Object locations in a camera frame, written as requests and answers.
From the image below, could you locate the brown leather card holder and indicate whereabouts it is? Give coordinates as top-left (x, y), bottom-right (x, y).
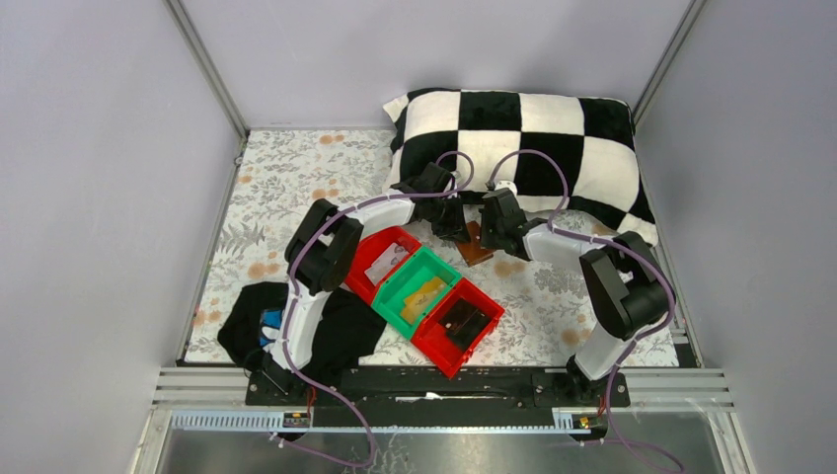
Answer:
top-left (456, 220), bottom-right (495, 267)

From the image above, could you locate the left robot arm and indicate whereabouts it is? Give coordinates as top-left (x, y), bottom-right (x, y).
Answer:
top-left (261, 163), bottom-right (471, 394)

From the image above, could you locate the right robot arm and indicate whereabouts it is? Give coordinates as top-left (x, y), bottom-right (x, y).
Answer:
top-left (481, 189), bottom-right (676, 401)

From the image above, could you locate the white VIP card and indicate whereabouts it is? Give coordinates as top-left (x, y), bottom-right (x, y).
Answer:
top-left (364, 243), bottom-right (410, 285)

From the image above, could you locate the red bin with white cards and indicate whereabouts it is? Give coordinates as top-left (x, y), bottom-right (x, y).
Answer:
top-left (345, 226), bottom-right (421, 304)

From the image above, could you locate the yellow card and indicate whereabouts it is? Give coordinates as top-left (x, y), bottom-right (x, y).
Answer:
top-left (400, 276), bottom-right (447, 325)

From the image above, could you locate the black card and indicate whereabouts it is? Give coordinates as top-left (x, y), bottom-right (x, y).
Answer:
top-left (439, 299), bottom-right (491, 351)

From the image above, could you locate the red bin with black cards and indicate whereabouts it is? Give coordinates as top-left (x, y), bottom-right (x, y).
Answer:
top-left (411, 278), bottom-right (505, 379)

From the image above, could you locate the green plastic bin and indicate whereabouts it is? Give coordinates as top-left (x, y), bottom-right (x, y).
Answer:
top-left (372, 247), bottom-right (462, 340)

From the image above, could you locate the black white checkered pillow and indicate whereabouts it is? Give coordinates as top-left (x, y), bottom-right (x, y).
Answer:
top-left (383, 88), bottom-right (659, 246)

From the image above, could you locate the floral tablecloth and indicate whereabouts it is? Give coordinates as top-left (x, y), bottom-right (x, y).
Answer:
top-left (183, 128), bottom-right (681, 367)

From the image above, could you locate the black cloth with blue print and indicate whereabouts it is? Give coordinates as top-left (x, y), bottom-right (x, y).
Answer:
top-left (217, 281), bottom-right (387, 386)

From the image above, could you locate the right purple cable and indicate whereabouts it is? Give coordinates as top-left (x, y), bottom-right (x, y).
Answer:
top-left (487, 148), bottom-right (685, 474)

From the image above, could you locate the purple cable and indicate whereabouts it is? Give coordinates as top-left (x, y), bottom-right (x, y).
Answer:
top-left (487, 148), bottom-right (685, 474)
top-left (267, 150), bottom-right (476, 470)

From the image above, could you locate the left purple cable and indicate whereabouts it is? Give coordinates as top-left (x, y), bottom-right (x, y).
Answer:
top-left (267, 150), bottom-right (476, 470)

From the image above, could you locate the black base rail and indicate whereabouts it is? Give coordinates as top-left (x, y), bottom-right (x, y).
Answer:
top-left (245, 365), bottom-right (631, 409)

